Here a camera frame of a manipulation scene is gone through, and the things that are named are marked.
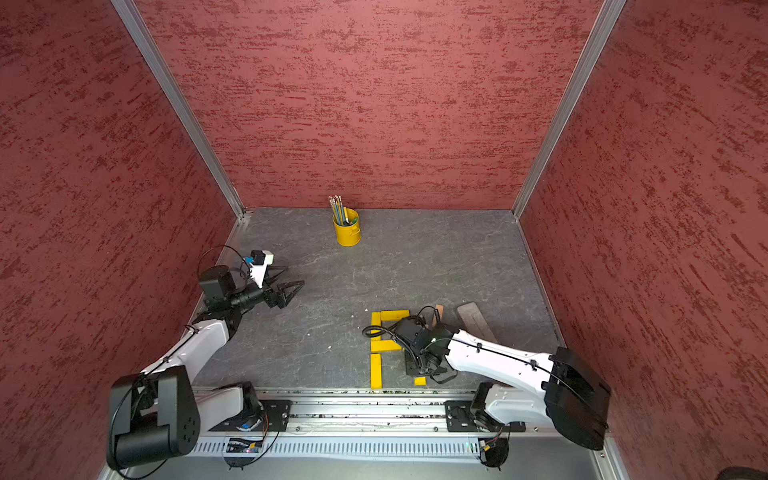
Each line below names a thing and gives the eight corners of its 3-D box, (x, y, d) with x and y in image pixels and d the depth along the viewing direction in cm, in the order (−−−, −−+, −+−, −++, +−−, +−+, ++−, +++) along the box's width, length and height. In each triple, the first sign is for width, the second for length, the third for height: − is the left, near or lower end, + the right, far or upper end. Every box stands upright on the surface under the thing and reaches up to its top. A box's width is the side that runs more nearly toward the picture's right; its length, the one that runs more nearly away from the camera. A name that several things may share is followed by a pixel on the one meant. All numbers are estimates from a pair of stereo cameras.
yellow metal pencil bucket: (335, 247, 112) (330, 227, 103) (338, 228, 118) (334, 208, 109) (360, 248, 112) (357, 228, 103) (361, 229, 118) (359, 208, 109)
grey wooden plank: (472, 350, 88) (475, 345, 85) (452, 311, 95) (454, 306, 92) (492, 342, 89) (496, 337, 86) (471, 305, 97) (474, 299, 94)
